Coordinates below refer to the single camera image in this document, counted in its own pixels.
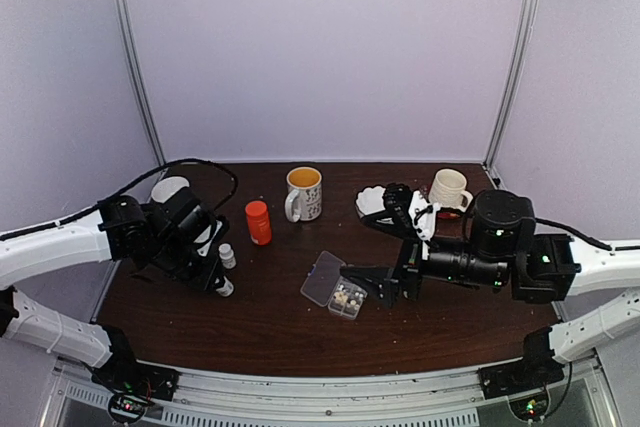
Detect aluminium frame post right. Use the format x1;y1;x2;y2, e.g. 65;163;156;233
483;0;539;179

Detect aluminium frame post left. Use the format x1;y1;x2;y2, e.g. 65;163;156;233
113;0;166;165

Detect orange pill bottle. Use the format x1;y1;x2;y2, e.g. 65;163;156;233
245;200;272;246

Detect small white pill bottle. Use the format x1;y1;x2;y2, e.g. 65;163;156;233
215;277;235;297

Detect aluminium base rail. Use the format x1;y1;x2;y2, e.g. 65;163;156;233
35;354;622;426

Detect yellow-lined patterned mug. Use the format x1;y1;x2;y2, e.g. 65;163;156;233
284;166;322;223

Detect red saucer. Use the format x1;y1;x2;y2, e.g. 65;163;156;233
437;207;464;220

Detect white pills in organizer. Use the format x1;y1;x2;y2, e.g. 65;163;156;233
333;290;363;310

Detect white scalloped dish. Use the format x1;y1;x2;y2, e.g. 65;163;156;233
355;185;386;218

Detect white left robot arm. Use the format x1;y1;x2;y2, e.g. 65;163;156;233
1;187;230;391

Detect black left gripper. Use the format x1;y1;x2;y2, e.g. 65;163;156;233
148;235;223;294

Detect white ribbed cup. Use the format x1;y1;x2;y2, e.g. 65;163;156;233
428;168;473;212

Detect white ceramic bowl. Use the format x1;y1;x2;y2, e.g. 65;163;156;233
151;176;190;204

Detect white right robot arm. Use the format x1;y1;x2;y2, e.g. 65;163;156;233
341;183;639;389

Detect clear plastic pill organizer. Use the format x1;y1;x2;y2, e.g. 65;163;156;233
300;251;368;320

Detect aluminium frame post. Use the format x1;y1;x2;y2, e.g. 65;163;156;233
113;0;166;165
483;0;539;179

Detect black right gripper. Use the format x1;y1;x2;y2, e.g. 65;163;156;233
339;208;510;310

